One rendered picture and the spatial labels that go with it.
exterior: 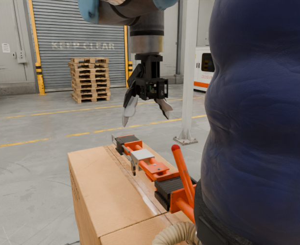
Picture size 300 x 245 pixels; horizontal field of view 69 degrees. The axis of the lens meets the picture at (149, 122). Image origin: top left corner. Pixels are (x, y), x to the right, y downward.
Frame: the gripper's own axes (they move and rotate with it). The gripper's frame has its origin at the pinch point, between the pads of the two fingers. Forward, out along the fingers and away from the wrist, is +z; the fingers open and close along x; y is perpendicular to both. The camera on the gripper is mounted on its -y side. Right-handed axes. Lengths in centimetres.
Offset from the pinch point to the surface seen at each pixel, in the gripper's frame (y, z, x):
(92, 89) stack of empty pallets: -622, 87, 118
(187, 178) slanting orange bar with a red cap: 21.1, 7.9, 0.5
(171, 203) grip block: 20.7, 14.0, -3.5
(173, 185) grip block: 16.6, 12.4, -0.4
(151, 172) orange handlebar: 7.6, 12.7, -2.1
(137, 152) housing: -6.2, 12.7, -0.5
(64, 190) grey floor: -167, 121, -20
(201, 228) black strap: 39.8, 1.7, -11.3
